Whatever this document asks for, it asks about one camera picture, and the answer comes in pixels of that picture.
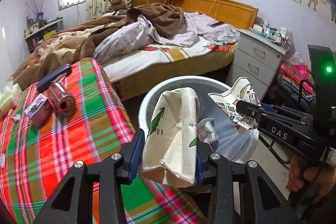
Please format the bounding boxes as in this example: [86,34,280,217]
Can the yellow tissue pack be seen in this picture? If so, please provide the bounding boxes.
[0,77,22,118]

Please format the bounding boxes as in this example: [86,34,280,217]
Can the folded colourful cloth stack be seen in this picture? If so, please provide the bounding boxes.
[277,63,315,104]

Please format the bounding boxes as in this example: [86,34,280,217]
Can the dark blue glasses case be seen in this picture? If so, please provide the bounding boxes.
[37,64,72,93]

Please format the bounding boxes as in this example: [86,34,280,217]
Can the plaid red green cloth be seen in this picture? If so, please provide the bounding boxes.
[1,59,206,223]

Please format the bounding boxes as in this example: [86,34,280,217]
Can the white floral quilt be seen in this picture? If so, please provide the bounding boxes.
[93,12,240,63]

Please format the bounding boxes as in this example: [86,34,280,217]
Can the wooden headboard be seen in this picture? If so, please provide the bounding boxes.
[169,0,259,29]

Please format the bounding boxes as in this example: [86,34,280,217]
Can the purple milk carton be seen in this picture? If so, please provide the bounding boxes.
[25,94,53,128]

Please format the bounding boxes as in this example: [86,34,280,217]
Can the brown teddy bear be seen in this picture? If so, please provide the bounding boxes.
[106,0,128,15]

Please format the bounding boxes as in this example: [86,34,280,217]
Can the grey drawer nightstand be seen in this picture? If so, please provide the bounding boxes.
[226,29,286,100]

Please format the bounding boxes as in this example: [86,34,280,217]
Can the cluttered wall shelf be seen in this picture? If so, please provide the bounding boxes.
[25,16,64,53]

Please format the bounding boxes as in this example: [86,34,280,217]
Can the beige paper bag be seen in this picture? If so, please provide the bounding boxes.
[139,88,199,188]

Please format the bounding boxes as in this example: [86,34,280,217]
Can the right hand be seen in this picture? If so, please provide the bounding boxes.
[286,155,335,203]

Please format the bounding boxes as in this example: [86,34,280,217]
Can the white trash bin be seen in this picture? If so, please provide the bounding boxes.
[138,76,259,163]

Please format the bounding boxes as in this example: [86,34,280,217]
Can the brown fleece blanket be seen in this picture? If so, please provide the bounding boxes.
[12,3,183,90]

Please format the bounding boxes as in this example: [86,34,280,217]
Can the red drink can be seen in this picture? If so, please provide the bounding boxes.
[48,83,76,117]

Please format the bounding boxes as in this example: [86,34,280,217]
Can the white patterned paper carton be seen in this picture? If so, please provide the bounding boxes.
[208,77,261,134]

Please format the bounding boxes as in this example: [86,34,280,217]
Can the dried branches in vase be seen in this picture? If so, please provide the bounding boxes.
[26,0,45,21]

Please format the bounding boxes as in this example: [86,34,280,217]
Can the white patterned bed sheet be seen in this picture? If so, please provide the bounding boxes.
[102,37,237,82]

